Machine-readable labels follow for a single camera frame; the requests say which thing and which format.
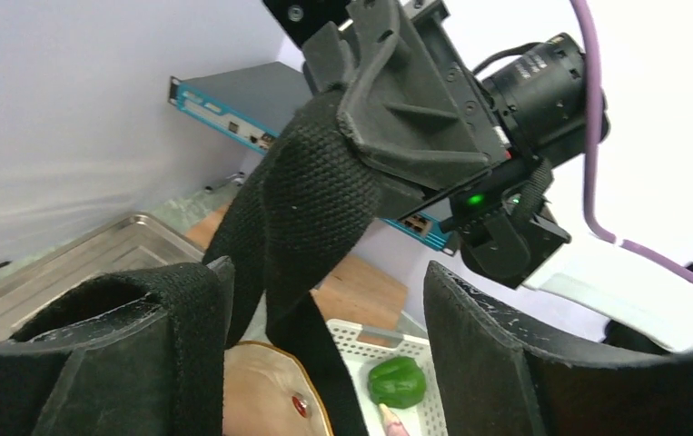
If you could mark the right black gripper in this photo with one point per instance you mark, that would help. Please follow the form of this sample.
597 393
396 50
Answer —
433 132

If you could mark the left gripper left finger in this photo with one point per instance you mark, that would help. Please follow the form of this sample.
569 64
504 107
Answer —
126 353

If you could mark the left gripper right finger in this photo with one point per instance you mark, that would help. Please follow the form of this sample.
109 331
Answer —
503 372

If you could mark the white plastic basket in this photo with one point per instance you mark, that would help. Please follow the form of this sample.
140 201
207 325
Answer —
362 348

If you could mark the green bell pepper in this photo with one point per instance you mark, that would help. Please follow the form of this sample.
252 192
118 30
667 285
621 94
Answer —
399 382

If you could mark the silver metal tray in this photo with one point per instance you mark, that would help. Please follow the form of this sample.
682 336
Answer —
134 241

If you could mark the dark network switch box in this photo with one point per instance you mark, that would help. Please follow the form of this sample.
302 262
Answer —
250 105

